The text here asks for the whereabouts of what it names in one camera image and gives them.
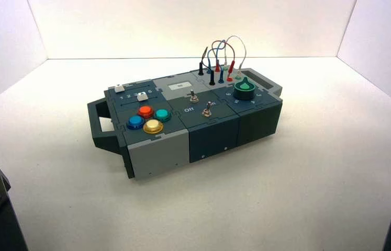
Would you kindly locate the orange push button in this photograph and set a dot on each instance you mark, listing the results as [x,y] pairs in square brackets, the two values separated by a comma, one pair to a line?
[145,111]

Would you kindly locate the teal push button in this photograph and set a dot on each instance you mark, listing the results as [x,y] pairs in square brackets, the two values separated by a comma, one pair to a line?
[162,114]

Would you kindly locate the green rotary knob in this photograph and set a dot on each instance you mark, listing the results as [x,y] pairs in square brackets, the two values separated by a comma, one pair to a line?
[244,88]

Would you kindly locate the white slider knob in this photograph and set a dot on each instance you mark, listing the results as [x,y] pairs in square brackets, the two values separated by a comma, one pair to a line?
[119,88]
[142,96]

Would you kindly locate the yellow push button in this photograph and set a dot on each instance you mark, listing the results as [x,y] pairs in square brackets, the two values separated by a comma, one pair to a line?
[153,126]

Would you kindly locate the metal toggle switch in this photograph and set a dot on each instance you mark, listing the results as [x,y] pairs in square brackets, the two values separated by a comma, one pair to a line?
[192,97]
[207,109]

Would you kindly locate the blue push button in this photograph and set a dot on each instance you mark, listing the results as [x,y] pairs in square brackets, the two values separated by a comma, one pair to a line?
[135,122]

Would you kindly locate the grey modular control box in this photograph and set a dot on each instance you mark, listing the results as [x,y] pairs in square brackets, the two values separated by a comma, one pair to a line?
[167,145]

